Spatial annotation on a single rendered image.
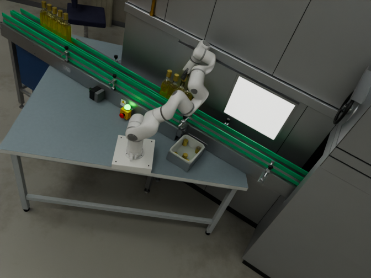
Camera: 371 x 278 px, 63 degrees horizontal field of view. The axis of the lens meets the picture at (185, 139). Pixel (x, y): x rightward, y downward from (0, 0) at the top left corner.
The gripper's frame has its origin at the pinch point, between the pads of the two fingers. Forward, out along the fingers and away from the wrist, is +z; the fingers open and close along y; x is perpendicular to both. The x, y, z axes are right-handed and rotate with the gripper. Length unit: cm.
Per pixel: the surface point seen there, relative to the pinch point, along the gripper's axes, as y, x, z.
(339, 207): 25, 119, -19
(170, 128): 15.7, 14.8, 31.1
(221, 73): -11.4, 17.7, -12.7
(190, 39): -12.7, -12.9, -15.7
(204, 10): -14.8, -15.3, -36.9
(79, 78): 14, -66, 57
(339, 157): 24, 95, -43
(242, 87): -11.5, 34.0, -14.9
